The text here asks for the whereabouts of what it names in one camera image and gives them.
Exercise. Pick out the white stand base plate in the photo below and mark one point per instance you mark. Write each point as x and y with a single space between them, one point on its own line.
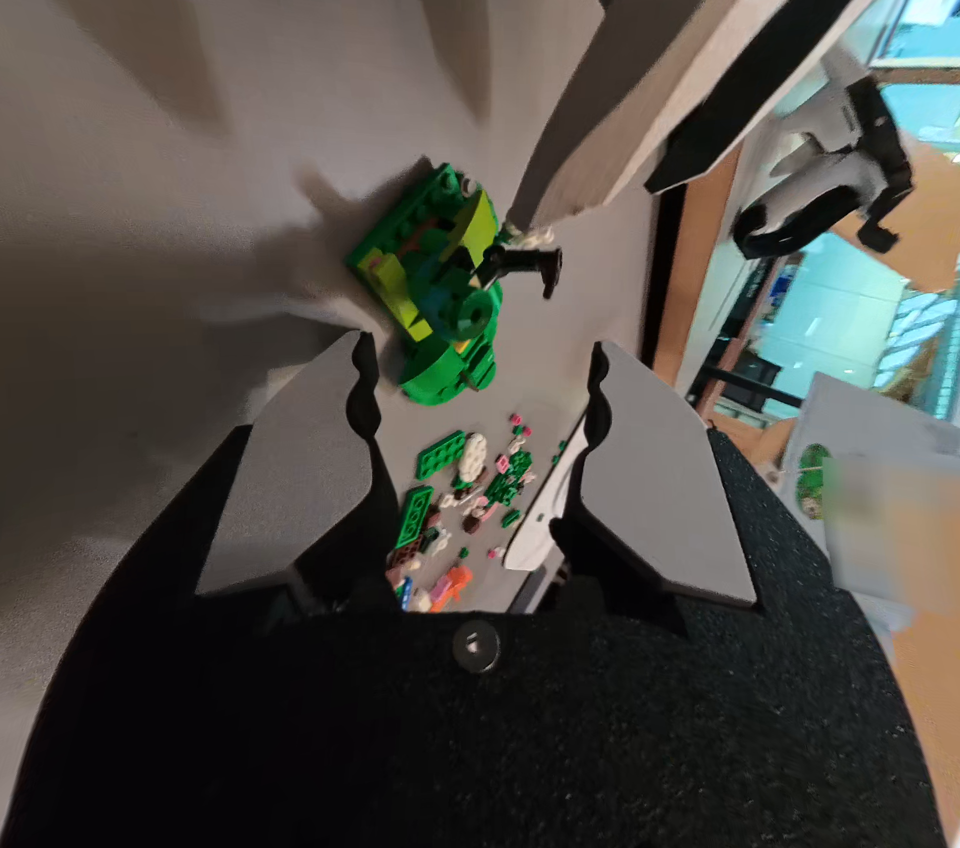
536 526

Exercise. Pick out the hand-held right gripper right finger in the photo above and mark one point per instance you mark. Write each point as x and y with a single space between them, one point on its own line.
664 488

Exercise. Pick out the orange brick separator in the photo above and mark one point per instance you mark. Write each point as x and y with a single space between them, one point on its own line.
454 584

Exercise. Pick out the black lego piece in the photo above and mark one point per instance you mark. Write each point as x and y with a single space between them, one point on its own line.
525 261

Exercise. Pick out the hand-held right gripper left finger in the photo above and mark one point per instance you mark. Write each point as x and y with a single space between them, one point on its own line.
289 481

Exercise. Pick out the white and black device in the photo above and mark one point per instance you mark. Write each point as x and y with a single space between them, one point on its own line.
817 177

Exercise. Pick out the lego instruction booklet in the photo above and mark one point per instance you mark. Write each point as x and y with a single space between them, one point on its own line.
855 413

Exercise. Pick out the pile of lego pieces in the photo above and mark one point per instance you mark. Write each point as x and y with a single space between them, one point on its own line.
469 488

